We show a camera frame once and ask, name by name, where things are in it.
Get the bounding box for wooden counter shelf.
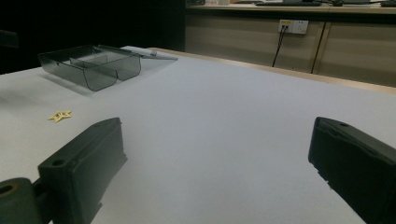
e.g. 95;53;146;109
186;2;396;16

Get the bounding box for white wall power socket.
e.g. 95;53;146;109
277;19;309;35

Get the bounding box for black power cable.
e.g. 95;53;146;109
271;25;289;68

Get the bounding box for clear grey plastic organizer box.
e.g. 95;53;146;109
37;44;142;92

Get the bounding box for small yellow star-shaped piece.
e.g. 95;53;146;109
47;110;73;123

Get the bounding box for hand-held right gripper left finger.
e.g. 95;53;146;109
37;117;128;224

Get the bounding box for black keyboard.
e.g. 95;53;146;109
254;0;323;7

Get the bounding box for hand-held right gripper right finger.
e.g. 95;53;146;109
307;116;396;224

